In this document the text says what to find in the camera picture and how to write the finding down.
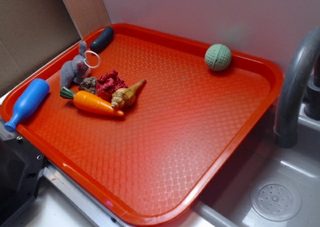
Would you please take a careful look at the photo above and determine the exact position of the dark green plastic pickle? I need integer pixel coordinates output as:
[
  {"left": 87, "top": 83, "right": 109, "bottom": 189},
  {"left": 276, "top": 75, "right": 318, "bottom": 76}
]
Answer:
[{"left": 89, "top": 26, "right": 114, "bottom": 53}]

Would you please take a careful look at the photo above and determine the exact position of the red plastic tray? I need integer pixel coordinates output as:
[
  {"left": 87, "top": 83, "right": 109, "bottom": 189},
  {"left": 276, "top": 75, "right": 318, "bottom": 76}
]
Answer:
[{"left": 16, "top": 23, "right": 283, "bottom": 226}]

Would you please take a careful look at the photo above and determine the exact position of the tan spiral seashell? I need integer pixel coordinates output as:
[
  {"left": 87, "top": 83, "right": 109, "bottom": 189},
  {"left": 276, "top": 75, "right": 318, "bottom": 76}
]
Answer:
[{"left": 111, "top": 79, "right": 147, "bottom": 109}]

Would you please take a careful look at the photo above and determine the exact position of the red crumpled toy lettuce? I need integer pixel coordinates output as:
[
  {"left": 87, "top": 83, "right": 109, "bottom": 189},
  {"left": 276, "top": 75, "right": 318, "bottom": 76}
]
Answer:
[{"left": 95, "top": 70, "right": 128, "bottom": 102}]

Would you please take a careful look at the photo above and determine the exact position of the brown rock-like toy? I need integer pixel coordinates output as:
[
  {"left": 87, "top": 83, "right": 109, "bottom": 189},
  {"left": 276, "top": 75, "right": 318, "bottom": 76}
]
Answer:
[{"left": 78, "top": 76, "right": 97, "bottom": 95}]

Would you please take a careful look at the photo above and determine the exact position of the orange plastic carrot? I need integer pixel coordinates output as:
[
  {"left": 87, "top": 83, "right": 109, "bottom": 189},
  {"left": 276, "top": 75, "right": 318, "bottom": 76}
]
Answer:
[{"left": 59, "top": 86, "right": 124, "bottom": 117}]

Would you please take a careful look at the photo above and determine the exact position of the green dimpled ball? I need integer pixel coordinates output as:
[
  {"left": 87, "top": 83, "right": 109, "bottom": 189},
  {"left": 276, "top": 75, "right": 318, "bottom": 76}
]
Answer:
[{"left": 204, "top": 44, "right": 232, "bottom": 72}]

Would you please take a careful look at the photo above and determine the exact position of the grey plush bunny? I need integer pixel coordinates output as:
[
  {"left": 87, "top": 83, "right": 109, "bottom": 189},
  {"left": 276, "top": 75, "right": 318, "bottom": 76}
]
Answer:
[{"left": 60, "top": 41, "right": 91, "bottom": 88}]

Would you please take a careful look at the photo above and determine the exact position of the blue plastic bottle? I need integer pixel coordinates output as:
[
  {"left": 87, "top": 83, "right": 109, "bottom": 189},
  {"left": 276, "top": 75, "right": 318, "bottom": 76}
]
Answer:
[{"left": 4, "top": 78, "right": 50, "bottom": 132}]

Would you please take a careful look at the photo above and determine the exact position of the grey toy sink basin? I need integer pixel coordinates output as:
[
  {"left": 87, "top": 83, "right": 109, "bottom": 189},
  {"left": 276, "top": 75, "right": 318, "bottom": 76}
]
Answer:
[{"left": 192, "top": 110, "right": 320, "bottom": 227}]

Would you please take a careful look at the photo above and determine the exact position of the grey toy faucet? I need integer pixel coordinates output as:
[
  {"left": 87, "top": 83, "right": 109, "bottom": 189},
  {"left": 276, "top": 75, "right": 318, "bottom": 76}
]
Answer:
[{"left": 273, "top": 27, "right": 320, "bottom": 148}]

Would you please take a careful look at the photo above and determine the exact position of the brown cardboard panel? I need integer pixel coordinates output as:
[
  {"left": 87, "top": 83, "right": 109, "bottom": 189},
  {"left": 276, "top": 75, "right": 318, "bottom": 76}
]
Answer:
[{"left": 0, "top": 0, "right": 111, "bottom": 96}]

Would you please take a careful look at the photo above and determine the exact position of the white plastic ring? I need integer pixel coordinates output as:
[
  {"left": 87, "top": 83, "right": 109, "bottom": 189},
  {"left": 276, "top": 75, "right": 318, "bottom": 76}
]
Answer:
[{"left": 83, "top": 50, "right": 101, "bottom": 69}]

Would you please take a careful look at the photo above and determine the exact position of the aluminium frame rail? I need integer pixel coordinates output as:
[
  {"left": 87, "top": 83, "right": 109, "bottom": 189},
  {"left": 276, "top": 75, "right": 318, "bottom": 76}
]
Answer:
[{"left": 42, "top": 163, "right": 128, "bottom": 227}]

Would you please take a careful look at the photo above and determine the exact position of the black mount bracket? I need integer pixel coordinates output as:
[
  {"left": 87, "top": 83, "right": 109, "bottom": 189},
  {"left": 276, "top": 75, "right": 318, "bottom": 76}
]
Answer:
[{"left": 0, "top": 136, "right": 47, "bottom": 227}]

